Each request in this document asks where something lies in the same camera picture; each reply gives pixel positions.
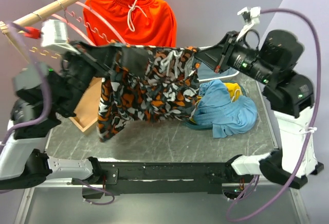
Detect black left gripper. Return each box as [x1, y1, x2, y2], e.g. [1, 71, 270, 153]
[58, 39, 121, 115]

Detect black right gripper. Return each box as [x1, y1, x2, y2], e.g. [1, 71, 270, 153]
[194, 30, 274, 84]

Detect camouflage patterned shorts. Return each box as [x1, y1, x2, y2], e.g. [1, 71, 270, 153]
[97, 42, 201, 142]

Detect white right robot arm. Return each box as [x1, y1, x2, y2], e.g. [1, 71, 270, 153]
[194, 30, 324, 189]

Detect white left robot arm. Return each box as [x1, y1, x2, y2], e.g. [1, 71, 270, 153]
[1, 42, 150, 192]

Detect yellow shorts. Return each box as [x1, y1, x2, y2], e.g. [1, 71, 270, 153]
[224, 82, 244, 102]

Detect orange shorts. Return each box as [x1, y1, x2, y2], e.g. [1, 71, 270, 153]
[82, 0, 177, 48]

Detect light blue shorts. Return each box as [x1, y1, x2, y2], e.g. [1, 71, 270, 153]
[192, 81, 258, 138]

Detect yellow hanger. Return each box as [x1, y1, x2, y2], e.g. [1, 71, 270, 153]
[29, 47, 61, 59]

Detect grey-blue cloth in basket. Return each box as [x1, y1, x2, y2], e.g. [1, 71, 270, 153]
[197, 64, 216, 81]

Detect white laundry basket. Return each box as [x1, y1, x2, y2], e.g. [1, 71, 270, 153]
[197, 45, 240, 82]

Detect wooden clothes rack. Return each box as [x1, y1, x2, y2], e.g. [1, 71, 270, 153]
[14, 0, 101, 134]

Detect dark green basket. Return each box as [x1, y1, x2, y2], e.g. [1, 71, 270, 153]
[184, 79, 246, 130]

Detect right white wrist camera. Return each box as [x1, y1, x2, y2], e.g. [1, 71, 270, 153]
[236, 7, 261, 41]

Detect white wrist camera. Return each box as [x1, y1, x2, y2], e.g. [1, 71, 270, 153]
[236, 7, 261, 41]
[25, 20, 80, 54]

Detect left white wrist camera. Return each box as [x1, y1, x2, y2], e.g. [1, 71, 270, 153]
[25, 20, 80, 54]

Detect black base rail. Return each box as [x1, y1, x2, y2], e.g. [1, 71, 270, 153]
[84, 161, 253, 196]

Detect aluminium frame rail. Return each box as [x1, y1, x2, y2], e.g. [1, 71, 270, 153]
[14, 177, 85, 224]

